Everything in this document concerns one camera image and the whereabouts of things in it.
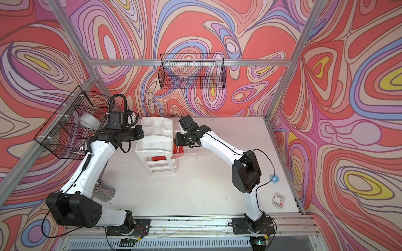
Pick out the black wire basket back wall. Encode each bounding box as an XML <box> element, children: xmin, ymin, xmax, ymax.
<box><xmin>158</xmin><ymin>53</ymin><xmax>227</xmax><ymax>91</ymax></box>

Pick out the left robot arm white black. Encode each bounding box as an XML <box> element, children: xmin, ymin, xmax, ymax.
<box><xmin>46</xmin><ymin>125</ymin><xmax>144</xmax><ymax>231</ymax></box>

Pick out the shiny metal cup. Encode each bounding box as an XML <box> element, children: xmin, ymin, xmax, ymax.
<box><xmin>93</xmin><ymin>178</ymin><xmax>116</xmax><ymax>202</ymax></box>

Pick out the red postcard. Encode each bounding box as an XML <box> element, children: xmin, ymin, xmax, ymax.
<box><xmin>147</xmin><ymin>144</ymin><xmax>184</xmax><ymax>161</ymax></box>

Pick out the white plastic drawer organizer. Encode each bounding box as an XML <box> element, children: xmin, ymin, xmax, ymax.
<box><xmin>135</xmin><ymin>117</ymin><xmax>178</xmax><ymax>175</ymax></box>

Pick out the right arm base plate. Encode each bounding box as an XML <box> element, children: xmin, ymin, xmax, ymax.
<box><xmin>228</xmin><ymin>216</ymin><xmax>276</xmax><ymax>236</ymax></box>

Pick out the aluminium front rail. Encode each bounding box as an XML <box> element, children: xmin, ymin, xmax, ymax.
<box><xmin>61</xmin><ymin>214</ymin><xmax>323</xmax><ymax>248</ymax></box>

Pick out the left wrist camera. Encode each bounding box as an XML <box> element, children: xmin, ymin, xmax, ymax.
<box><xmin>107</xmin><ymin>111</ymin><xmax>133</xmax><ymax>130</ymax></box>

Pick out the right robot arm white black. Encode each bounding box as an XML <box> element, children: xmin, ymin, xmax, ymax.
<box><xmin>175</xmin><ymin>115</ymin><xmax>265</xmax><ymax>229</ymax></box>

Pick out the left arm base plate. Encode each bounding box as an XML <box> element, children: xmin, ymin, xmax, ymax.
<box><xmin>106</xmin><ymin>218</ymin><xmax>151</xmax><ymax>237</ymax></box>

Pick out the small red white packet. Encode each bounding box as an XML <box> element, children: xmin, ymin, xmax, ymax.
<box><xmin>272</xmin><ymin>192</ymin><xmax>285</xmax><ymax>209</ymax></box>

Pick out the black wire basket left wall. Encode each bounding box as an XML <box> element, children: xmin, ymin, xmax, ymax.
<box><xmin>34</xmin><ymin>87</ymin><xmax>110</xmax><ymax>160</ymax></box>

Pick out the white tape roll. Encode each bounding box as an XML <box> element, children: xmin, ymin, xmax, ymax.
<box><xmin>79</xmin><ymin>113</ymin><xmax>100</xmax><ymax>131</ymax></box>

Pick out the clear plastic drawer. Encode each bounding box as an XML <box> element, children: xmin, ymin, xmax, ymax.
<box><xmin>173</xmin><ymin>122</ymin><xmax>199</xmax><ymax>158</ymax></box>

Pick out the black wire basket wall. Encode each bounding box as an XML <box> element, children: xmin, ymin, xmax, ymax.
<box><xmin>158</xmin><ymin>53</ymin><xmax>227</xmax><ymax>91</ymax></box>
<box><xmin>34</xmin><ymin>87</ymin><xmax>110</xmax><ymax>160</ymax></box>

